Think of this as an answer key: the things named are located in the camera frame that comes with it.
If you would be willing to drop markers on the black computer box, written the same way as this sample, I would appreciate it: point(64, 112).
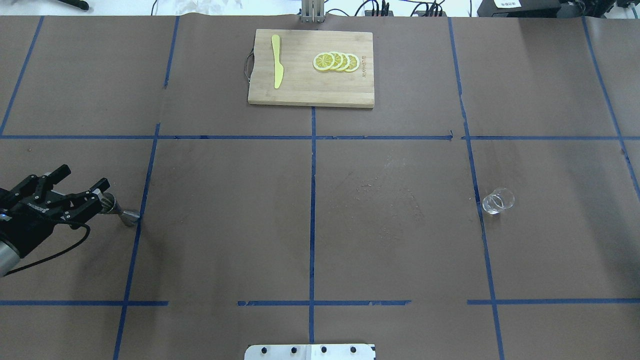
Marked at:
point(519, 8)

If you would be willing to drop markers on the crumpled clear plastic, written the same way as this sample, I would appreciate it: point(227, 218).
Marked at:
point(209, 7)

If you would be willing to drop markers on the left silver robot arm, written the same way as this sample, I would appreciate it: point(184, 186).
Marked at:
point(9, 257)

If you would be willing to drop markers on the aluminium frame post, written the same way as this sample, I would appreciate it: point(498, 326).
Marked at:
point(312, 11)

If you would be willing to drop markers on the lemon slice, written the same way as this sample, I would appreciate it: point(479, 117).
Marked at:
point(346, 61)
point(323, 61)
point(338, 61)

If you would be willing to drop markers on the bamboo cutting board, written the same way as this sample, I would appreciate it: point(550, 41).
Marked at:
point(302, 84)

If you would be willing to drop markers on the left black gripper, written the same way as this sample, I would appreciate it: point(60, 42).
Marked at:
point(22, 231)

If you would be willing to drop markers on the steel jigger shaker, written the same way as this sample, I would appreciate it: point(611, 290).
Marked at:
point(111, 206)

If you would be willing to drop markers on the yellow plastic knife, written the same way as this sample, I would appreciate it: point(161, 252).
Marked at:
point(278, 76)

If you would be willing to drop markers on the clear glass measuring cup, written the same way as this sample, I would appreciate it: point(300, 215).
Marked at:
point(498, 201)

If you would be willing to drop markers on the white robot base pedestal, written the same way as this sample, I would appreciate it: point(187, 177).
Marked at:
point(329, 351)

